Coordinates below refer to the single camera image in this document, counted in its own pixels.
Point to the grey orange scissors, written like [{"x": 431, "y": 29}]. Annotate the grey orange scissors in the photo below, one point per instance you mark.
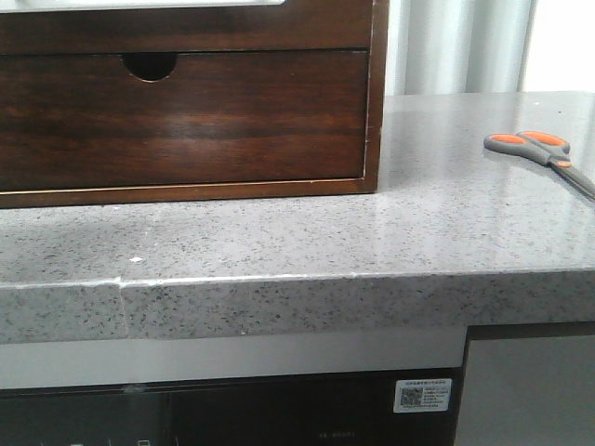
[{"x": 544, "y": 149}]

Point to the dark wooden drawer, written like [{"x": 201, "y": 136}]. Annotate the dark wooden drawer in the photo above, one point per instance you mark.
[
  {"x": 85, "y": 121},
  {"x": 290, "y": 25}
]

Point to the dark wooden drawer cabinet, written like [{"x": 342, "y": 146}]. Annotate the dark wooden drawer cabinet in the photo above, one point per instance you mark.
[{"x": 154, "y": 66}]

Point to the black glass built-in appliance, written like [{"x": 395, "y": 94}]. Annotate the black glass built-in appliance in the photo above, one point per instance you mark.
[{"x": 299, "y": 409}]

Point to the white QR code sticker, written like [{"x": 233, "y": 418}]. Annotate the white QR code sticker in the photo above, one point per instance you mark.
[{"x": 422, "y": 395}]

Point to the grey cabinet door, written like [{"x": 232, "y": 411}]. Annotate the grey cabinet door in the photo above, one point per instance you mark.
[{"x": 528, "y": 384}]

